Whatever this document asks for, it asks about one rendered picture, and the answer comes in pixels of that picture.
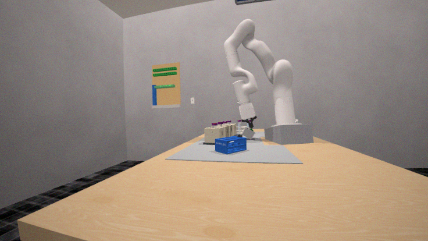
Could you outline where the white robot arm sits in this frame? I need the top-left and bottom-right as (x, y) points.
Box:
(224, 19), (301, 127)

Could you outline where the blue tube rack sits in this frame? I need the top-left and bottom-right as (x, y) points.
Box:
(215, 136), (247, 154)

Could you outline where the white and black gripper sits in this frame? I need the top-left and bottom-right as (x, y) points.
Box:
(239, 102), (257, 129)

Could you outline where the grey bench mat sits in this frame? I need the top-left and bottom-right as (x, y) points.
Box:
(166, 132), (303, 164)

